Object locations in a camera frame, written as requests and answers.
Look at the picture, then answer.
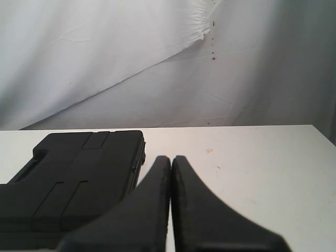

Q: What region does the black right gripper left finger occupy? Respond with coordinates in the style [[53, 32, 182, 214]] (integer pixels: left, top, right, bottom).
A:
[[57, 156, 171, 251]]

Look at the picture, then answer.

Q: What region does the white backdrop cloth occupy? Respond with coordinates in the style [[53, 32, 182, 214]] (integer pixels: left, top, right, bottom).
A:
[[1, 1, 335, 132]]

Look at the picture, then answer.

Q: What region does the black plastic tool case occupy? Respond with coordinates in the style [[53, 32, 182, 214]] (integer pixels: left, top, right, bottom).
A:
[[0, 130, 146, 234]]

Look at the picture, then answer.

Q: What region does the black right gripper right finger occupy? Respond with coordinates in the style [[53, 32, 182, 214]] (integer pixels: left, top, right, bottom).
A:
[[171, 156, 291, 251]]

